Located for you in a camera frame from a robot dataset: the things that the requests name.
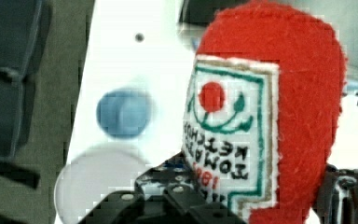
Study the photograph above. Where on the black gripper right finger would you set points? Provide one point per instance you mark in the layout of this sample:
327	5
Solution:
337	198

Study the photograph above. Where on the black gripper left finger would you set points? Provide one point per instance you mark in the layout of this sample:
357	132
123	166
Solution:
166	194

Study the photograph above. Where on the red plush ketchup bottle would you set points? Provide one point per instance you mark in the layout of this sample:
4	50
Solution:
262	159

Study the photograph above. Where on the grey round plate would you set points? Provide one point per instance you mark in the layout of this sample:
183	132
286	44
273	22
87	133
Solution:
90	177

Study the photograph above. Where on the blue cup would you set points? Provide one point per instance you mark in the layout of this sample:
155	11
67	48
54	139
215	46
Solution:
123	113

